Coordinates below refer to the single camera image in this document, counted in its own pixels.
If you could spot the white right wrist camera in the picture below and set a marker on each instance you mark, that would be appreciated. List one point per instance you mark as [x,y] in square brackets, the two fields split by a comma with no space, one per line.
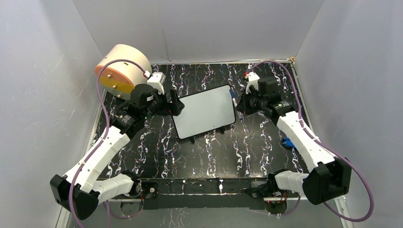
[252,82]

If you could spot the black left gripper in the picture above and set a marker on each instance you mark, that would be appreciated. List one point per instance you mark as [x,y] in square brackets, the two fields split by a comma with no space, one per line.
[174,108]

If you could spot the beige and orange cylinder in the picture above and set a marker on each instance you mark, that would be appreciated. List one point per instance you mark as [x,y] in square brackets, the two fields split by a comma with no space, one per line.
[120,78]

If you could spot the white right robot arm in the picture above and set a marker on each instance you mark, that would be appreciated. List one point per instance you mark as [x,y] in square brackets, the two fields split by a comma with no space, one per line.
[328,176]

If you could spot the blue whiteboard eraser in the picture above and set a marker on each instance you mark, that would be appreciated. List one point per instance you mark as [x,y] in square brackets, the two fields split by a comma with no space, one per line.
[286,142]

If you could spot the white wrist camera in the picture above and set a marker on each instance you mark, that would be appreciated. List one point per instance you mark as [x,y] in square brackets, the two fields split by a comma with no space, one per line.
[156,81]
[252,82]

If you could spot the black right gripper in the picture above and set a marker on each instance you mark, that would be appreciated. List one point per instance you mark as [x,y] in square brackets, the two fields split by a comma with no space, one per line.
[242,107]

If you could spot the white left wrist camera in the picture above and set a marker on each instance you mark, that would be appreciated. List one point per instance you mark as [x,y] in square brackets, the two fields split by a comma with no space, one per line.
[156,81]

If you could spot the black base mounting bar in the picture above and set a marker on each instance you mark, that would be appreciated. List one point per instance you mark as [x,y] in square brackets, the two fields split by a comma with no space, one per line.
[250,193]

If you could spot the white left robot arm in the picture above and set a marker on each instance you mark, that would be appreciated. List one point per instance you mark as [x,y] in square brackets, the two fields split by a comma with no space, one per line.
[79,191]

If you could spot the blue and white marker pen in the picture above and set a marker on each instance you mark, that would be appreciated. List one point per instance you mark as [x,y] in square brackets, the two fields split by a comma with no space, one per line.
[239,114]

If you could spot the small black-framed whiteboard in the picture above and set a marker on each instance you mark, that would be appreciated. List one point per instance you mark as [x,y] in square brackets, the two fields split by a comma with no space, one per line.
[205,111]

